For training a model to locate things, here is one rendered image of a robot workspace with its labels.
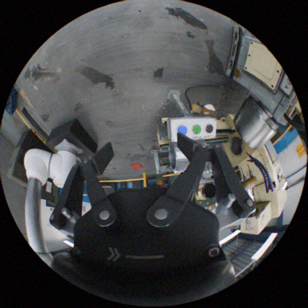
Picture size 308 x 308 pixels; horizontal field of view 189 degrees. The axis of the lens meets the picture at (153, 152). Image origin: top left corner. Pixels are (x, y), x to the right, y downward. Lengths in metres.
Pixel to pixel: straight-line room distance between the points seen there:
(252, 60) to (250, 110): 0.24
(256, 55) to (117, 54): 0.55
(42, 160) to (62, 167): 0.14
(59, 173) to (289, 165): 6.38
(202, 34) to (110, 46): 0.38
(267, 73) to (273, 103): 0.11
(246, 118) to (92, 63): 0.72
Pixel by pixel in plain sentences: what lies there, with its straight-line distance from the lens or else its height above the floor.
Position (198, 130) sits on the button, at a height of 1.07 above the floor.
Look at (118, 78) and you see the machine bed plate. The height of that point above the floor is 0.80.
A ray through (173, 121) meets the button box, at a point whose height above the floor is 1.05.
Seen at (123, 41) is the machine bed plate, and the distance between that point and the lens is 0.45.
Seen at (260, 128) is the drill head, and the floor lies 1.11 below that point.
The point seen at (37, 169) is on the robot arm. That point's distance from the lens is 0.63.
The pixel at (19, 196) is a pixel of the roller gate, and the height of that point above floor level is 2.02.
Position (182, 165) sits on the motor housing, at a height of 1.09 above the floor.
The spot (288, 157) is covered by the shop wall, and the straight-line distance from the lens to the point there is 5.83.
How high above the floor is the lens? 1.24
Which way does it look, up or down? 29 degrees down
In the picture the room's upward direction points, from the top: 172 degrees clockwise
